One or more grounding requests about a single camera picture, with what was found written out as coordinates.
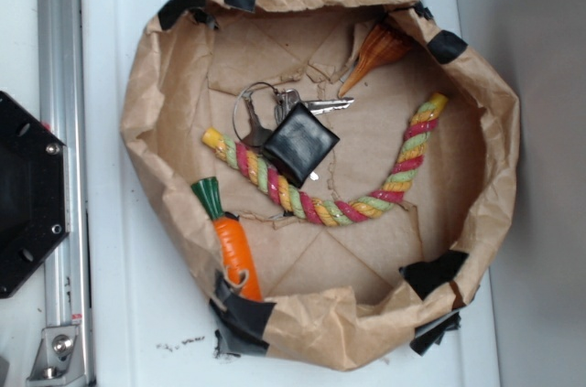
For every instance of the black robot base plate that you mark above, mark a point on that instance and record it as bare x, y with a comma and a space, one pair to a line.
33, 201

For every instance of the brown paper bag bin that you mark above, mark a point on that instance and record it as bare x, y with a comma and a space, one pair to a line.
409, 208

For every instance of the white plastic tray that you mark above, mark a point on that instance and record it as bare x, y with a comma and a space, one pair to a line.
152, 325

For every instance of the aluminium extrusion rail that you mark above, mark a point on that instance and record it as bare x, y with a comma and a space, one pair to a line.
67, 269

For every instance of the black square key fob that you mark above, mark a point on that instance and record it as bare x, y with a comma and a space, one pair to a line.
298, 145

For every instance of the orange ridged cone shell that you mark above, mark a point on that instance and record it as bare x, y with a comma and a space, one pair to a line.
383, 45

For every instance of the silver key pointing right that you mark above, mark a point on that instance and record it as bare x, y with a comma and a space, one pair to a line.
288, 99

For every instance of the metal corner bracket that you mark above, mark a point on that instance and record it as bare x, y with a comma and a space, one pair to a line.
59, 360

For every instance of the orange toy carrot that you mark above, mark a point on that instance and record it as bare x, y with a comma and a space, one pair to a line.
238, 263

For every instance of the silver key pointing down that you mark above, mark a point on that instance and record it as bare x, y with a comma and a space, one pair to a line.
258, 133

